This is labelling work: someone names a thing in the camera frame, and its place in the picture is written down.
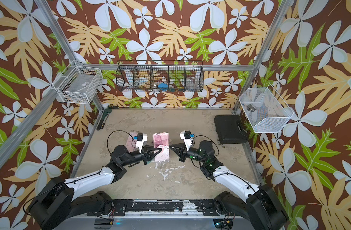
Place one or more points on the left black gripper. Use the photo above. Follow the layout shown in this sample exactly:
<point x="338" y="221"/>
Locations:
<point x="147" y="155"/>

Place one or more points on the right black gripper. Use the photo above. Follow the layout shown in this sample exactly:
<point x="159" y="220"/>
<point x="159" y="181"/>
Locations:
<point x="182" y="154"/>

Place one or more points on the pink ruler set pouch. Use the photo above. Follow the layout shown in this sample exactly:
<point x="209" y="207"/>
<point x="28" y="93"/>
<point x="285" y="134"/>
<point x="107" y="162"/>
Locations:
<point x="131" y="141"/>
<point x="161" y="141"/>

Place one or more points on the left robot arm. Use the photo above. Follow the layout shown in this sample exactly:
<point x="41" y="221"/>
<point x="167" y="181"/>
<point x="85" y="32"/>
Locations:
<point x="62" y="199"/>

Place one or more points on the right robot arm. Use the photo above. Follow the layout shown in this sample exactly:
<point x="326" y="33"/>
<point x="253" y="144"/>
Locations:
<point x="258" y="204"/>

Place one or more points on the black plastic tool case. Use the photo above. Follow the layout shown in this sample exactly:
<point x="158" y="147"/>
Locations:
<point x="229" y="129"/>

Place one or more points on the green black pipe wrench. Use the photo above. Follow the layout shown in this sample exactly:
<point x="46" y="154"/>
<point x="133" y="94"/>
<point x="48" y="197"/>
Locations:
<point x="103" y="118"/>

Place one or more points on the blue object in basket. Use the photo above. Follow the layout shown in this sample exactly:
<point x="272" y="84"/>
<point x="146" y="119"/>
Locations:
<point x="163" y="87"/>

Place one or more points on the small dark object in basket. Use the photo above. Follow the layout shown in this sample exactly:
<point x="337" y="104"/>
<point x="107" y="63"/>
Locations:
<point x="251" y="108"/>

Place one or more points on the white mesh basket right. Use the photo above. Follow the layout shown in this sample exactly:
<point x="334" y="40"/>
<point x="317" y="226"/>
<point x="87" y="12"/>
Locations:
<point x="272" y="112"/>

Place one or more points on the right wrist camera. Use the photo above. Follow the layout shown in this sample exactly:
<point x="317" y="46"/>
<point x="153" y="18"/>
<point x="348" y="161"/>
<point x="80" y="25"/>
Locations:
<point x="187" y="137"/>

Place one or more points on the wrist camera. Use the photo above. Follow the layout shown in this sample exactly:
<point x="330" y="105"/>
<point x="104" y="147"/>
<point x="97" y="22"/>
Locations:
<point x="187" y="137"/>
<point x="140" y="139"/>

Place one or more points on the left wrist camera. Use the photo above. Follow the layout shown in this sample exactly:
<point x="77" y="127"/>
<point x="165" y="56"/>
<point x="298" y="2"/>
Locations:
<point x="140" y="139"/>

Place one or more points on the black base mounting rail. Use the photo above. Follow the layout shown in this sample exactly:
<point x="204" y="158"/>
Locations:
<point x="185" y="207"/>

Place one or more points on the black wire basket rear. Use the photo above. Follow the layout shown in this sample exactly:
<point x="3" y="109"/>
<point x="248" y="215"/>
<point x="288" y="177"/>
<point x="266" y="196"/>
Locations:
<point x="180" y="75"/>

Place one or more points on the white wire basket left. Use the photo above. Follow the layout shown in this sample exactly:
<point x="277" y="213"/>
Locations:
<point x="78" y="83"/>

